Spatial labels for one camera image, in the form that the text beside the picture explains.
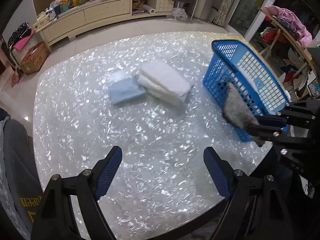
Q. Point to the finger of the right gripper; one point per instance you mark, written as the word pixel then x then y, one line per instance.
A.
pixel 271 120
pixel 265 133

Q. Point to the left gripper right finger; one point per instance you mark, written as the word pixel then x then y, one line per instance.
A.
pixel 253 210

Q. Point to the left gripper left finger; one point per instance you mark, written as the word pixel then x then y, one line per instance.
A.
pixel 55 218

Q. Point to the grey fuzzy cloth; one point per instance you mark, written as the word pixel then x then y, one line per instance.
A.
pixel 235 111

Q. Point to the blue plastic laundry basket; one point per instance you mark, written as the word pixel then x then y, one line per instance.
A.
pixel 236 63

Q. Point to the white towel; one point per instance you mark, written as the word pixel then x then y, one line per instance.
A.
pixel 164 82

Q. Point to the grey chair with cloth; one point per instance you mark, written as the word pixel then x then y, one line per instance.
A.
pixel 21 191

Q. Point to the wooden clothes rack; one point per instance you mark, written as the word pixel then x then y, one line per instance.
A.
pixel 299 67

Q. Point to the pink clothes pile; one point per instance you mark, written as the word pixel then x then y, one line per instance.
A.
pixel 302 35

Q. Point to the folded light blue cloth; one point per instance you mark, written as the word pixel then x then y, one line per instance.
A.
pixel 124 88

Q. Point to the cardboard box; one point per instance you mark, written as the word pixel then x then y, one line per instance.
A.
pixel 34 59

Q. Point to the white paper roll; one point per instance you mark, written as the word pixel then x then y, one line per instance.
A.
pixel 149 9

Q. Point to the cream TV cabinet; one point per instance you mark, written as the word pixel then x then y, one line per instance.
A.
pixel 99 13

